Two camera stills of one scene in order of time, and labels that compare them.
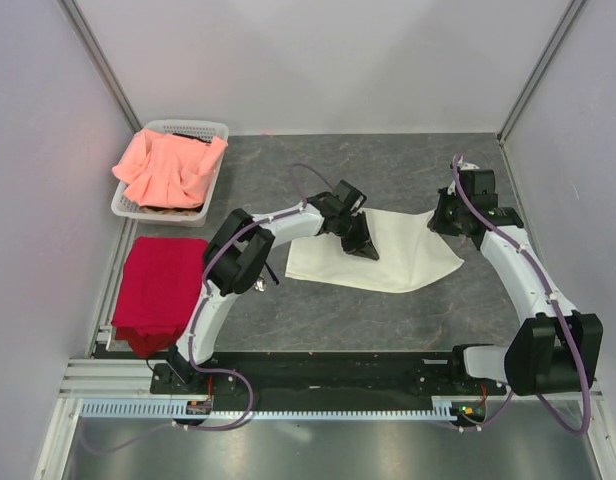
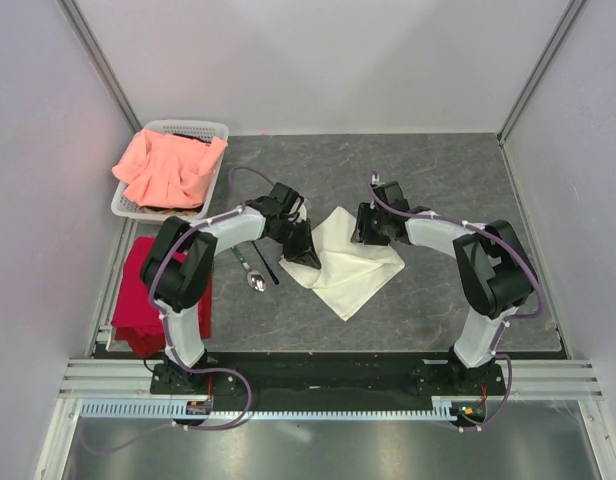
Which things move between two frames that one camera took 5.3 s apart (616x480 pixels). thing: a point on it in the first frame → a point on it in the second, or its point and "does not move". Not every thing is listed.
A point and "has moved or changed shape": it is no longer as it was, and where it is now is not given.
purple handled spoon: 275,278 does not move
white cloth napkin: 386,251 has moved or changed shape
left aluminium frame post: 79,24 does not move
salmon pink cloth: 167,170 does not move
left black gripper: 362,246 → 304,252
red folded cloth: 158,292 does not move
